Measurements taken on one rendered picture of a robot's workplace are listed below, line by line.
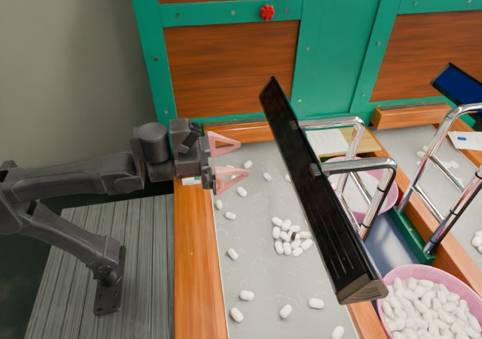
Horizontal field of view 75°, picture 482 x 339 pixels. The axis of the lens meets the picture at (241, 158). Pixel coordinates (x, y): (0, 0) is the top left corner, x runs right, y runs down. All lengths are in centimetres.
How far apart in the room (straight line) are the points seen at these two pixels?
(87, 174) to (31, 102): 149
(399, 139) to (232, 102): 71
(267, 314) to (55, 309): 57
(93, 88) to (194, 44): 106
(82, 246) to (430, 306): 88
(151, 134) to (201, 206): 44
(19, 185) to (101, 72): 129
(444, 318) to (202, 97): 94
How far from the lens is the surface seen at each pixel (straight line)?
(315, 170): 62
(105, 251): 89
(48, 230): 82
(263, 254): 93
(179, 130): 60
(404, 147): 140
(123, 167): 67
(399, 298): 96
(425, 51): 136
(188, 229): 95
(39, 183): 71
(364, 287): 52
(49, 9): 187
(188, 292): 86
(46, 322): 106
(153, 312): 96
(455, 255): 107
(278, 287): 88
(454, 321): 100
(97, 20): 183
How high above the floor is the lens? 153
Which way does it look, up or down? 42 degrees down
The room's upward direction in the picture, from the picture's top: straight up
